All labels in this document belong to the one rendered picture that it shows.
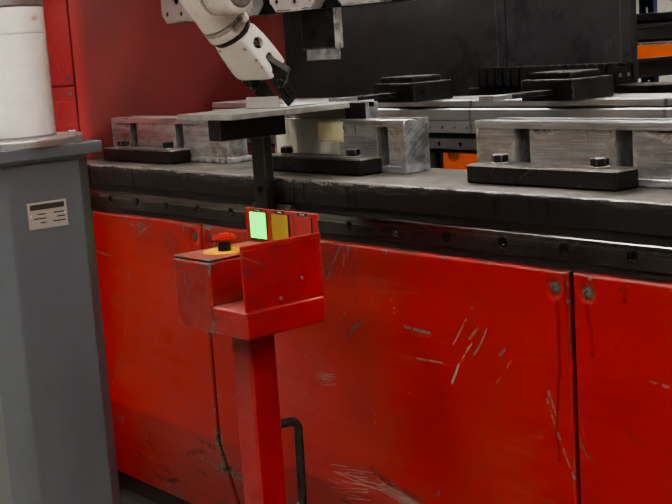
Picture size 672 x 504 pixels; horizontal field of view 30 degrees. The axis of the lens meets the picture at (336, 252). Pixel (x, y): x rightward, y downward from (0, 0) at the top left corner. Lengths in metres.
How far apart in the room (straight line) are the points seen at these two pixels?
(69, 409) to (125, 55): 1.52
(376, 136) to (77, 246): 0.72
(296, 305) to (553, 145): 0.48
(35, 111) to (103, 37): 1.40
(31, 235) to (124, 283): 1.17
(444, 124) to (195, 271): 0.68
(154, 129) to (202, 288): 0.91
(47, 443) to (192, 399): 0.97
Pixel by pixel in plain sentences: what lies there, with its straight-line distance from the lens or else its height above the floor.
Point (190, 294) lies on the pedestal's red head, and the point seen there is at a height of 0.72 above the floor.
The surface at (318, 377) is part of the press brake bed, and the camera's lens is 2.31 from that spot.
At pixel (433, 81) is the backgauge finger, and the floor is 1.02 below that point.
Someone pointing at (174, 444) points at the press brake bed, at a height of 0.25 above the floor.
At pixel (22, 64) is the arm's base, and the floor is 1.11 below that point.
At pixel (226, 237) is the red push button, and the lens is 2.08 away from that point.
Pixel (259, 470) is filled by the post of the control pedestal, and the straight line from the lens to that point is 2.12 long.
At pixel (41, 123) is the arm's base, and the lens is 1.74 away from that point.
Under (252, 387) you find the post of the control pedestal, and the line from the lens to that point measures 2.08.
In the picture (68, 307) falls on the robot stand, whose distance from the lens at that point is 1.75.
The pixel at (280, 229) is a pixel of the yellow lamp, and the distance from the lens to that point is 2.11.
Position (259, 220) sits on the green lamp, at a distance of 2.15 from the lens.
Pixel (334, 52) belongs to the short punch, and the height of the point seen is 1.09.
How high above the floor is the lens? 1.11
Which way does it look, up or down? 9 degrees down
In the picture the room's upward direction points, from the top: 4 degrees counter-clockwise
